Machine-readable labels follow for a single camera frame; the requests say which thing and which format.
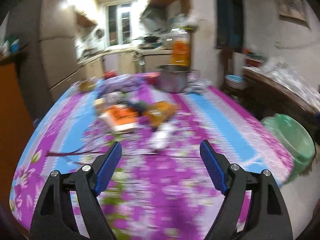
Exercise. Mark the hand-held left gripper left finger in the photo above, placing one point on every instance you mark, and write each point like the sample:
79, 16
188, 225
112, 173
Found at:
110, 165

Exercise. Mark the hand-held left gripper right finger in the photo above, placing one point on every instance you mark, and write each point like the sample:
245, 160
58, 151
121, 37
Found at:
215, 167

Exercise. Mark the orange and white carton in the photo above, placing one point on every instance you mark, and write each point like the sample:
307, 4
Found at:
120, 120

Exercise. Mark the white plastic wrapper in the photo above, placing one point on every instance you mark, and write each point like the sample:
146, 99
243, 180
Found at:
162, 136

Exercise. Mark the yellow foil packet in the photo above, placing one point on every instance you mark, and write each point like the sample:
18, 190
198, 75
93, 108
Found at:
161, 113

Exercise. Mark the green trash bin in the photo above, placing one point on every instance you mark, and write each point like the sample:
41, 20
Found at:
287, 142

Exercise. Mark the floral purple tablecloth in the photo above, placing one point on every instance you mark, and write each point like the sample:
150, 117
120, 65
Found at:
175, 167

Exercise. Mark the purple plastic bag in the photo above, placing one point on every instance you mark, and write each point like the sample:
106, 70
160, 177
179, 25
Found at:
122, 86

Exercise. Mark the grey cloth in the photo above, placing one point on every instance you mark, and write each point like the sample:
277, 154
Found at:
197, 87

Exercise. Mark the bread roll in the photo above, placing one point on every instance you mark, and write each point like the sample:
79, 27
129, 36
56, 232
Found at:
88, 85

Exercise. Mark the blue basin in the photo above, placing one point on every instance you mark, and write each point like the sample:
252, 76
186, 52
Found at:
234, 79

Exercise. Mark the red apple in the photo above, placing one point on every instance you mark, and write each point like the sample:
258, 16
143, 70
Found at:
110, 74

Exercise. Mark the dark wooden dining table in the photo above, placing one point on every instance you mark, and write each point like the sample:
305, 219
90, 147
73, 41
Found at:
270, 92

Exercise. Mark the small red box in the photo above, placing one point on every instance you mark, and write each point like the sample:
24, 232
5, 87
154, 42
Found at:
153, 79

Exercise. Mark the kitchen counter cabinets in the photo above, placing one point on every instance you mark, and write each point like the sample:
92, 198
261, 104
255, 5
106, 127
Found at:
125, 60

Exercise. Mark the orange wooden cabinet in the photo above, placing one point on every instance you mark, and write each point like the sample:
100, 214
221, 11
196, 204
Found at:
13, 110

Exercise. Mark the white plastic sheet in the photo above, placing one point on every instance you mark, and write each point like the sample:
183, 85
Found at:
287, 77

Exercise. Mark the red bowl with clutter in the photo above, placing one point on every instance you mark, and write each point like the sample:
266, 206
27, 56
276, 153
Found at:
254, 57

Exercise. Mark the grey refrigerator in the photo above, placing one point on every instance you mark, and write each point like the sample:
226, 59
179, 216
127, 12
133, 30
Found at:
57, 55

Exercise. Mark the orange juice bottle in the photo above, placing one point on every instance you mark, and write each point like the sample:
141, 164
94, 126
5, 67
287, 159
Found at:
180, 48

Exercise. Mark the black wok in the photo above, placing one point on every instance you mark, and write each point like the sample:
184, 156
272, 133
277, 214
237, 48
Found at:
149, 39

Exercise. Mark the hanging metal strainer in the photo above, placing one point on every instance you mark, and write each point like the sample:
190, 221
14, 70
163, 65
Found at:
99, 33

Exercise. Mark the kitchen window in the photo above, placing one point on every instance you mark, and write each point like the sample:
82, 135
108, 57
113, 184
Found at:
119, 25

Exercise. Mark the dark barred window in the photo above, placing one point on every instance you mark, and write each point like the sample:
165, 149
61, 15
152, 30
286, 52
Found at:
228, 17

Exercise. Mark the blue lidded jar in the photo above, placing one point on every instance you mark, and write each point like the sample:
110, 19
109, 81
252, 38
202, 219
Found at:
15, 46

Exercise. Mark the steel range hood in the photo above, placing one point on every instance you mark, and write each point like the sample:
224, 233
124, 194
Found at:
153, 17

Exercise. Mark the framed elephant picture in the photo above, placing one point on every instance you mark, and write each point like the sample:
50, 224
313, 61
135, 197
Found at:
291, 8

